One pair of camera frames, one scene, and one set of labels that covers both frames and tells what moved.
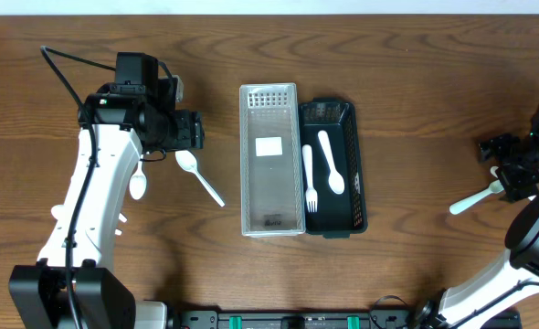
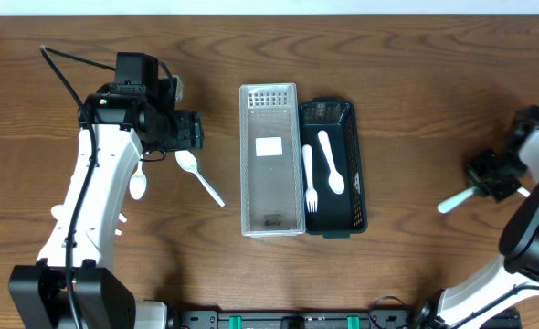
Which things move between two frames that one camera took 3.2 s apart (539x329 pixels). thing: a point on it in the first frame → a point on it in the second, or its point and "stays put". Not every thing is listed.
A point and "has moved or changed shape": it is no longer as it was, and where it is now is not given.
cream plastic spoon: (335, 179) stays put
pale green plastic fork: (495, 187) has moved or changed shape
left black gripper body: (195, 130) stays put
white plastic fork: (311, 196) stays put
